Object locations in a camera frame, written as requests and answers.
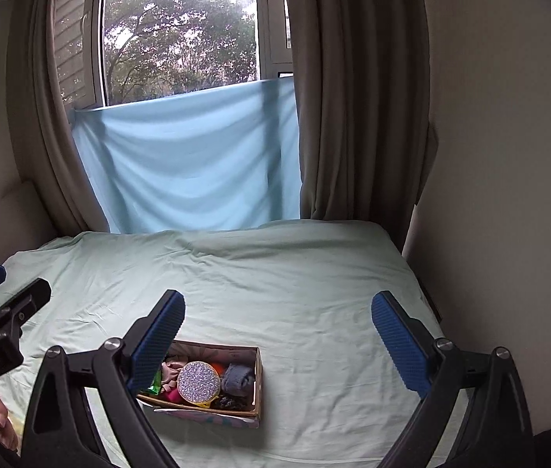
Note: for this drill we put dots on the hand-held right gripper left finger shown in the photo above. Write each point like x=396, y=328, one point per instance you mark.
x=156, y=346

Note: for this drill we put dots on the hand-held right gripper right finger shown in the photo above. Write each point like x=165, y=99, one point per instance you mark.
x=402, y=346

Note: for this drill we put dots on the pink cloth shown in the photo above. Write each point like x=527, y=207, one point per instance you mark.
x=173, y=369

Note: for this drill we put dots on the green snack packet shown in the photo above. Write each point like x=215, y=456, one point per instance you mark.
x=155, y=382

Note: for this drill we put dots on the round glitter yellow sponge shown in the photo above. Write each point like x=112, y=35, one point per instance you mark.
x=198, y=382

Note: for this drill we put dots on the grey sock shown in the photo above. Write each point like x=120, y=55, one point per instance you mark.
x=237, y=380

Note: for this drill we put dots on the black patterned cloth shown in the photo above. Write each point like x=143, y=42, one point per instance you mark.
x=229, y=403

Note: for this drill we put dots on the cardboard box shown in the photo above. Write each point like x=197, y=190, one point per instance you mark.
x=236, y=412

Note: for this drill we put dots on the person's left hand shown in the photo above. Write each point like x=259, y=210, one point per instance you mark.
x=5, y=421

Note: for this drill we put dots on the pink sponge block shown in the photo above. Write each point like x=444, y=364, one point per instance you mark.
x=174, y=396

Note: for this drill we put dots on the orange fluffy pompom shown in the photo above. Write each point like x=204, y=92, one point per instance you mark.
x=216, y=368

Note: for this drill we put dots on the beige headboard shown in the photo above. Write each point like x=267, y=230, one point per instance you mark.
x=7, y=214

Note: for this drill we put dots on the pale green bed sheet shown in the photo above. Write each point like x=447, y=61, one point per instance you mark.
x=280, y=292

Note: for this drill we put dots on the brown curtain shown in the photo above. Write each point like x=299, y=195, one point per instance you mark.
x=358, y=107
x=51, y=131

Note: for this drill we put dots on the light blue cloth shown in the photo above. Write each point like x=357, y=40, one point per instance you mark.
x=188, y=161

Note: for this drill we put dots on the window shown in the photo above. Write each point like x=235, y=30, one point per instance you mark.
x=173, y=29

